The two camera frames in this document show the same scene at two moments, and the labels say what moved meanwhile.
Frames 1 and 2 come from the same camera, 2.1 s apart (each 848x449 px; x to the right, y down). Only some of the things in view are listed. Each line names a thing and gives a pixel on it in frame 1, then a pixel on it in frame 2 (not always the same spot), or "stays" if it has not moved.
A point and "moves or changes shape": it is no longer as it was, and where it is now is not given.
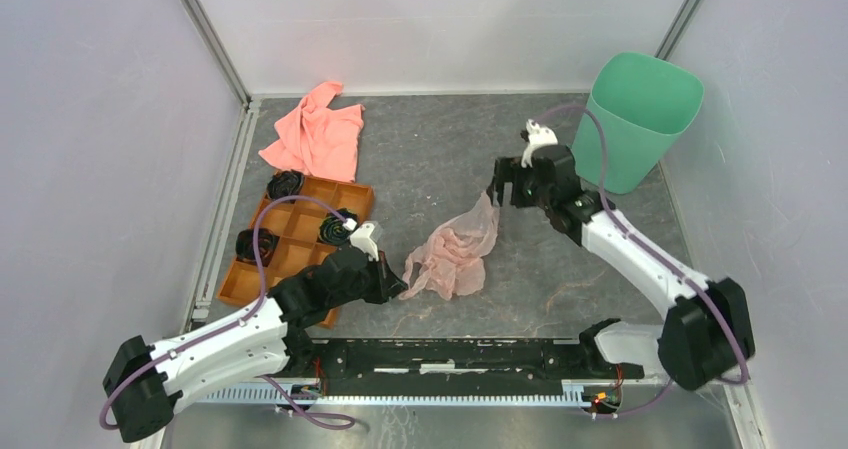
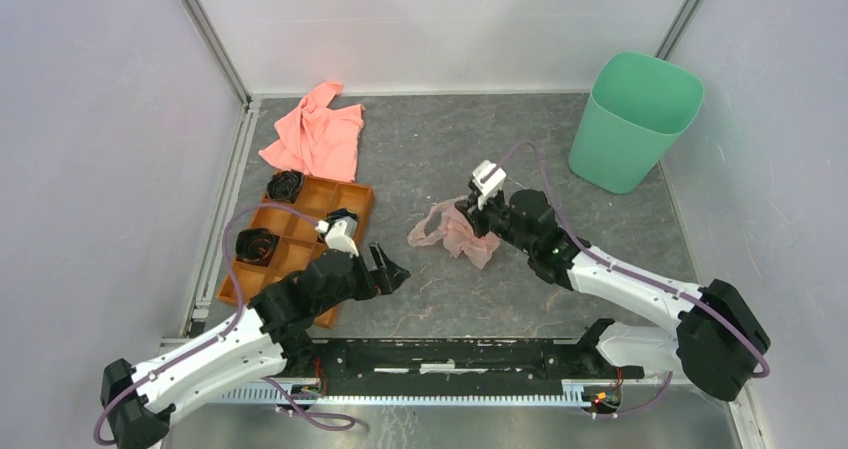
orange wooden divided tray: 325,215 stays
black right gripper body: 526,192 -> 494,217
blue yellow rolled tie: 336,229 stays
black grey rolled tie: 285,183 stays
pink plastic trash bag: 450,262 moves or changes shape
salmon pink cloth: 317,139 stays
